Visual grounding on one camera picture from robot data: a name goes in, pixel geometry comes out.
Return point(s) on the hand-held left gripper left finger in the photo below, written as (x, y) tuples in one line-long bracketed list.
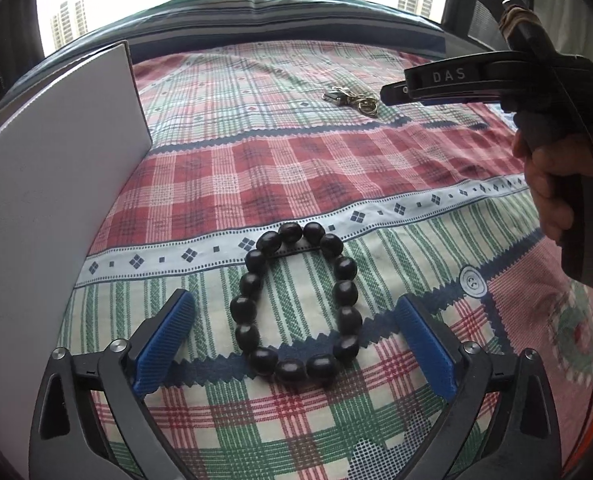
[(169, 330)]

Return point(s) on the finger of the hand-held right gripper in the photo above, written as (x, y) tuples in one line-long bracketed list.
[(451, 101), (394, 92)]

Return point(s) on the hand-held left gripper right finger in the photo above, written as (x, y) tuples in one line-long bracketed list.
[(426, 345)]

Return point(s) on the white storage box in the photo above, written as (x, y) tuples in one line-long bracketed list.
[(41, 210)]

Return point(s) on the person's right hand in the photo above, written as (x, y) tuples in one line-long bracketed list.
[(551, 180)]

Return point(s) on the metal keyring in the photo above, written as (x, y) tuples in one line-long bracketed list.
[(335, 94)]

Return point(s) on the tan thread wrap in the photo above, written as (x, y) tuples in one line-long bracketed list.
[(513, 17)]

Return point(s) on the plaid patchwork blanket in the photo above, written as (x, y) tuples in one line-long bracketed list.
[(286, 160)]

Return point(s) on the dark striped bedding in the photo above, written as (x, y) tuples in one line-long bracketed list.
[(251, 15)]

